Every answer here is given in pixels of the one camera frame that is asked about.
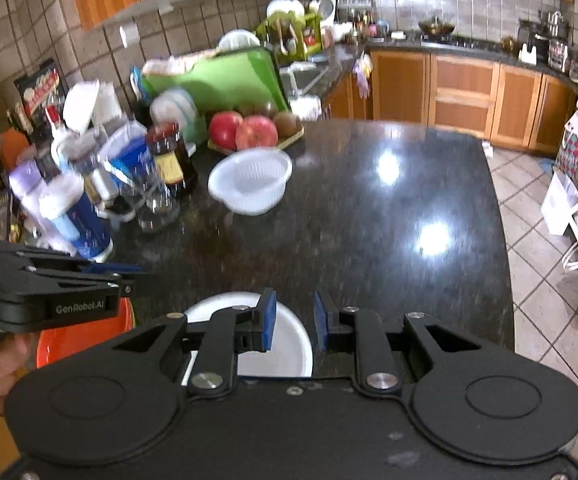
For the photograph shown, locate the black wok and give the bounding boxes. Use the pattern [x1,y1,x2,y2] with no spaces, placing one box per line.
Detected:
[418,17,456,36]

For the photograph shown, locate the wooden lower cabinets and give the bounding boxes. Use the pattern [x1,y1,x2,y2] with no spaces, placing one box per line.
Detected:
[326,50,578,157]

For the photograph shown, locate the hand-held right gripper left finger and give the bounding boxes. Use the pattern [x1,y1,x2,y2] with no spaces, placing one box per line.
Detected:
[112,287,277,396]

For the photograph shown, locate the blue tissue packet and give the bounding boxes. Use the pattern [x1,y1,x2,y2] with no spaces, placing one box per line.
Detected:
[100,127,153,181]

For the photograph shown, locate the white plate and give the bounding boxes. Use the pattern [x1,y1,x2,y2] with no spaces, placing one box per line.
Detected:
[266,0,305,19]

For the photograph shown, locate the lavender water bottle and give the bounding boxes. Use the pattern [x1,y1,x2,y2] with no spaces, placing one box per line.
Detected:
[9,160,46,226]

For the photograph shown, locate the dark sauce jar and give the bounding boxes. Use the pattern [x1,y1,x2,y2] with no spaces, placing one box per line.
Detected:
[146,122,199,194]

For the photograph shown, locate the brown kiwi fruit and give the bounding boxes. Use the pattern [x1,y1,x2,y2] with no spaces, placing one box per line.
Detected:
[274,112,303,137]

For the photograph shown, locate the yellow fruit tray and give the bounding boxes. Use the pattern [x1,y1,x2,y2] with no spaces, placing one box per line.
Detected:
[206,126,305,156]

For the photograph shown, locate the white shopping bag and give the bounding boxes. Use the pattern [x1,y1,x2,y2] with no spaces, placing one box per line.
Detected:
[541,170,578,267]

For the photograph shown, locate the red and black box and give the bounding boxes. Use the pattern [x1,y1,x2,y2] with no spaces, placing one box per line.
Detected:
[14,59,65,116]

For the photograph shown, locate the blue and white tub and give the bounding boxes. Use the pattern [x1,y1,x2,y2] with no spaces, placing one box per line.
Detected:
[39,180,114,261]

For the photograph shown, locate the green cutting board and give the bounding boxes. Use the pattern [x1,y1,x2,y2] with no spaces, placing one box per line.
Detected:
[142,46,290,117]

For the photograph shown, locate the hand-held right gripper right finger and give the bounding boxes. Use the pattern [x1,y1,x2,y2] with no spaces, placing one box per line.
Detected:
[313,290,490,395]

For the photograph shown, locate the gas stove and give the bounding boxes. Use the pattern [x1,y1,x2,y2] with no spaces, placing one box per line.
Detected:
[421,34,502,51]

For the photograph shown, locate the stainless steel pot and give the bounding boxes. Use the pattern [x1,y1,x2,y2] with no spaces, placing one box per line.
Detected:
[541,10,570,36]

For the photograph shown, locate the white dishes in rack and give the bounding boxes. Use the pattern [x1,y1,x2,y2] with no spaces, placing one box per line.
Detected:
[150,87,205,131]

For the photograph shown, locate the white bottle with red cap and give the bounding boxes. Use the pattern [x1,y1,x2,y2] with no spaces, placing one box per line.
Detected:
[44,105,70,146]

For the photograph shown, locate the red pomegranate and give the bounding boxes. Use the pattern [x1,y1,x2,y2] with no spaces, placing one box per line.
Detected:
[235,115,279,151]

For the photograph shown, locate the white paper bag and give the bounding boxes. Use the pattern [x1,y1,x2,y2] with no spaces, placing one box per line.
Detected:
[63,80,123,134]

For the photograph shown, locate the green dish rack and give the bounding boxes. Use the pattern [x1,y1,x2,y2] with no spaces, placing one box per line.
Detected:
[256,10,323,59]

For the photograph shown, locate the clear glass cup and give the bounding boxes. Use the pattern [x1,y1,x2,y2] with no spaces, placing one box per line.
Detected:
[132,160,180,234]

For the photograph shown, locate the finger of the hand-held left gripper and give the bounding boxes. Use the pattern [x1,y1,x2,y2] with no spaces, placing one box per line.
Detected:
[82,261,145,277]

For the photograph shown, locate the orange plastic plate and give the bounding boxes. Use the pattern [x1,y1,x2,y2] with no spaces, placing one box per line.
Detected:
[36,297,136,370]

